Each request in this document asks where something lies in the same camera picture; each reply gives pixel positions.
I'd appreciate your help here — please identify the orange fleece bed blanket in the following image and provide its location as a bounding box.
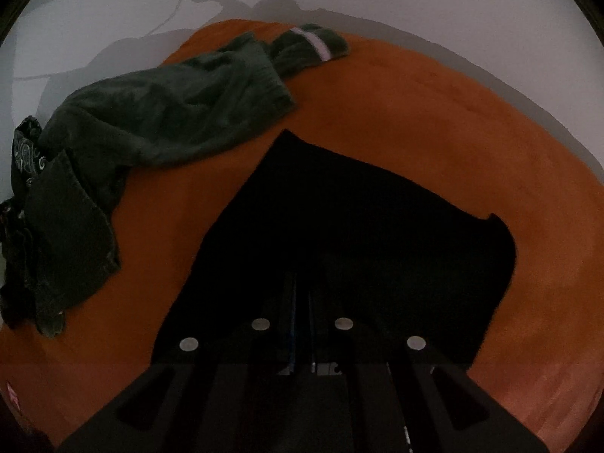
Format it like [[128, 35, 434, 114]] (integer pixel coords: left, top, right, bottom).
[[1, 36, 603, 452]]

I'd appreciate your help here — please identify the black sweatshirt with white logo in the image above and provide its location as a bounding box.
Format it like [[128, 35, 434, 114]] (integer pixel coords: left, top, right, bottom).
[[62, 131, 517, 452]]

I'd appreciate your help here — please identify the dark striped sock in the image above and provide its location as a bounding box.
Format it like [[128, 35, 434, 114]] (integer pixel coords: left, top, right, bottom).
[[269, 23, 349, 78]]

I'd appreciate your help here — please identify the grey-green fleece garment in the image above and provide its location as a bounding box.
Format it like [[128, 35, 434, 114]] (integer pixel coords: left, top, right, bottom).
[[37, 31, 296, 167]]

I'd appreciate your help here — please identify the dark jeans pile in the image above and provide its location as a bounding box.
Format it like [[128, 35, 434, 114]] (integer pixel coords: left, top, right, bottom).
[[1, 117, 120, 339]]

